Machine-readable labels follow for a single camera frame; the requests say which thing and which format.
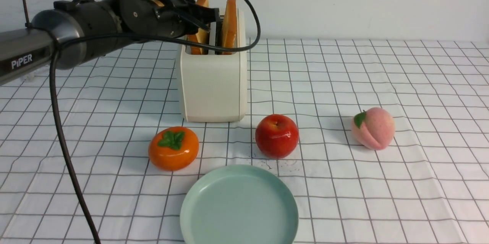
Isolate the toast slice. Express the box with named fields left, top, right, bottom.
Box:
left=187, top=0, right=209, bottom=55
left=221, top=0, right=238, bottom=48

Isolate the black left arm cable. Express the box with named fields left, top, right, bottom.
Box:
left=49, top=0, right=262, bottom=244

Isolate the cream white toaster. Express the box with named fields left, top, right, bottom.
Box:
left=178, top=7, right=248, bottom=123

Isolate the light green plate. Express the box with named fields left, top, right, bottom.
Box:
left=180, top=165, right=299, bottom=244

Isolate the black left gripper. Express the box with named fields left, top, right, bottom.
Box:
left=117, top=0, right=220, bottom=38

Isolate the red apple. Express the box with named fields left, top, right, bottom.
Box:
left=255, top=114, right=300, bottom=159

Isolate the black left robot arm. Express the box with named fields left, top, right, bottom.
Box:
left=0, top=0, right=219, bottom=84

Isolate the orange persimmon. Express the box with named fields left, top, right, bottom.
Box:
left=148, top=127, right=200, bottom=171

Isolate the pink peach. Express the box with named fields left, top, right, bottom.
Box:
left=351, top=108, right=396, bottom=150

